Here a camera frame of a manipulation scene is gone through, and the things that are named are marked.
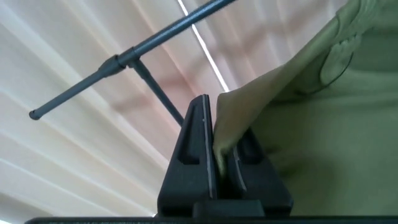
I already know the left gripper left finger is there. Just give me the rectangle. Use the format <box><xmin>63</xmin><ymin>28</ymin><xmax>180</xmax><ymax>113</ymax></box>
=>
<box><xmin>157</xmin><ymin>94</ymin><xmax>219</xmax><ymax>218</ymax></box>

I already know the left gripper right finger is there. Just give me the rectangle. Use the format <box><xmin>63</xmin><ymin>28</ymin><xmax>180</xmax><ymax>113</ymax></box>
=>
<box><xmin>222</xmin><ymin>127</ymin><xmax>294</xmax><ymax>218</ymax></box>

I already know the green sleeveless shirt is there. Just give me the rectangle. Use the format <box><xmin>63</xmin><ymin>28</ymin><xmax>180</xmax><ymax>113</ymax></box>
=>
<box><xmin>212</xmin><ymin>0</ymin><xmax>398</xmax><ymax>217</ymax></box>

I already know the black clothes rack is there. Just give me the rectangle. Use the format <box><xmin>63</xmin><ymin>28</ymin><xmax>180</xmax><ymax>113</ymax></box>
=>
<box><xmin>29</xmin><ymin>0</ymin><xmax>238</xmax><ymax>128</ymax></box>

